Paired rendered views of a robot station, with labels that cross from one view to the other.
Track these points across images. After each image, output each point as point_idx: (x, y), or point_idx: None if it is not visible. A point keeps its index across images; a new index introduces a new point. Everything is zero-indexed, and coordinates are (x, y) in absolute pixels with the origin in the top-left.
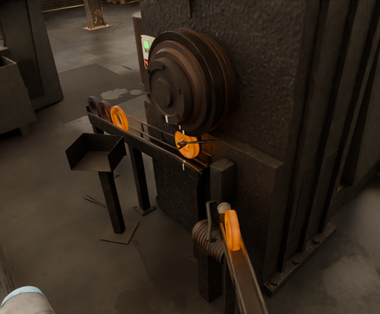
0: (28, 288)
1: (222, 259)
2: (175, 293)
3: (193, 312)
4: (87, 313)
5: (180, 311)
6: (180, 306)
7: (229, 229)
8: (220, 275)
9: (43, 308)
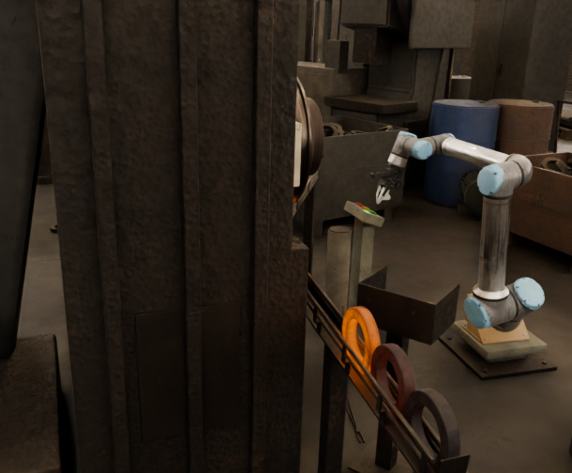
0: (418, 143)
1: None
2: (319, 375)
3: (307, 359)
4: (429, 387)
5: (320, 363)
6: (318, 366)
7: None
8: None
9: (409, 140)
